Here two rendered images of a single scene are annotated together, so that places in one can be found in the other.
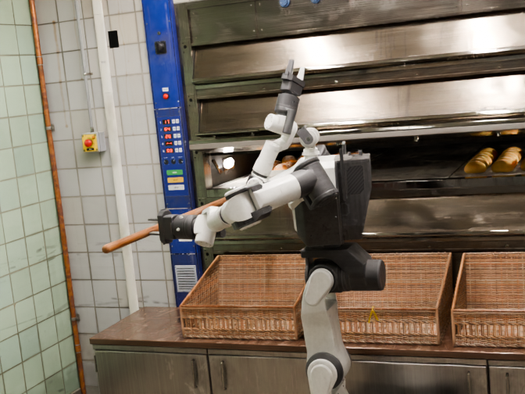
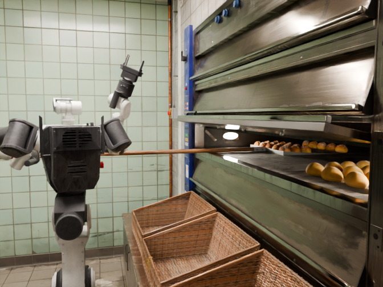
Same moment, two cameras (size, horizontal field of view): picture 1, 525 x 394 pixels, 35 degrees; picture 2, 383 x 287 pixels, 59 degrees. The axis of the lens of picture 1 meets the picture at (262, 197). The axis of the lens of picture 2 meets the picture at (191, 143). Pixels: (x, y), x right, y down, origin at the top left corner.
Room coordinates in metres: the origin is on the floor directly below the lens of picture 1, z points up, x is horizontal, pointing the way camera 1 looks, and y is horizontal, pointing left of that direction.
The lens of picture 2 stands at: (2.42, -1.83, 1.44)
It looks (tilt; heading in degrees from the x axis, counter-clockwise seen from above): 5 degrees down; 53
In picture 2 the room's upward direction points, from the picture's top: straight up
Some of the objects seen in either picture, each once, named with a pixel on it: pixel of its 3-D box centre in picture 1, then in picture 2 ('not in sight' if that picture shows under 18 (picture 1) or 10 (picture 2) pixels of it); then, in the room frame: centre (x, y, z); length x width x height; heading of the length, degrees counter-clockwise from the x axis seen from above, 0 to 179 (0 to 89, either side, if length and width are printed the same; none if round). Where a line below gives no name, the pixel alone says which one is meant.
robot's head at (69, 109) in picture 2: (309, 141); (69, 110); (2.95, -0.19, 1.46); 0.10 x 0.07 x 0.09; 172
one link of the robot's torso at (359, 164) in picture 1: (330, 195); (71, 154); (2.94, -0.25, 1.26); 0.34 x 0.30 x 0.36; 172
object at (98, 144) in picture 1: (93, 141); (174, 113); (4.27, 0.85, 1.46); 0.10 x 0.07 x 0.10; 68
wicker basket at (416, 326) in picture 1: (382, 295); (194, 254); (3.48, -0.48, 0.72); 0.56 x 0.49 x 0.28; 69
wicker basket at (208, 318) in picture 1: (254, 294); (170, 220); (3.71, 0.08, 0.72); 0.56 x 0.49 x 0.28; 69
